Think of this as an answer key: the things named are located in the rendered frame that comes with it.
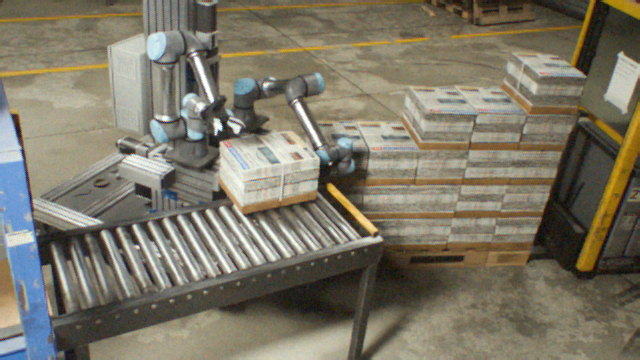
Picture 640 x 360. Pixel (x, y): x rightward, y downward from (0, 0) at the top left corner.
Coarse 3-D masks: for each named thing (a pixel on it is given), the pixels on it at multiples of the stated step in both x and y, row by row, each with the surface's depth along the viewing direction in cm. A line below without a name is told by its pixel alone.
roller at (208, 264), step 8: (184, 216) 270; (184, 224) 265; (184, 232) 262; (192, 232) 260; (192, 240) 256; (200, 240) 256; (192, 248) 255; (200, 248) 251; (200, 256) 248; (208, 256) 247; (208, 264) 243; (208, 272) 241; (216, 272) 239
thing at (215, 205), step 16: (320, 192) 305; (192, 208) 275; (208, 208) 277; (304, 208) 305; (96, 224) 258; (112, 224) 259; (128, 224) 261; (144, 224) 264; (160, 224) 268; (176, 224) 272; (192, 224) 277; (208, 224) 281; (224, 224) 286; (48, 240) 246; (64, 240) 249; (80, 240) 253; (96, 240) 257; (48, 256) 249
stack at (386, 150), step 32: (320, 128) 353; (352, 128) 357; (384, 128) 361; (384, 160) 341; (416, 160) 344; (448, 160) 348; (480, 160) 351; (352, 192) 347; (384, 192) 350; (416, 192) 354; (448, 192) 358; (480, 192) 363; (352, 224) 359; (384, 224) 362; (416, 224) 367; (448, 224) 371; (480, 224) 375; (384, 256) 375; (480, 256) 388
